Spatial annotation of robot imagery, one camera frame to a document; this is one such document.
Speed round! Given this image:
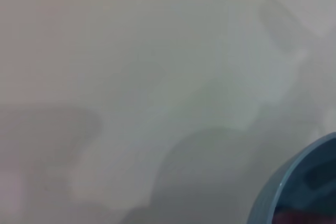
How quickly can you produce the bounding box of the blue bowl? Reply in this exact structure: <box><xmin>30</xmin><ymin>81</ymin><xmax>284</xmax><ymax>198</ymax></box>
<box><xmin>246</xmin><ymin>132</ymin><xmax>336</xmax><ymax>224</ymax></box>

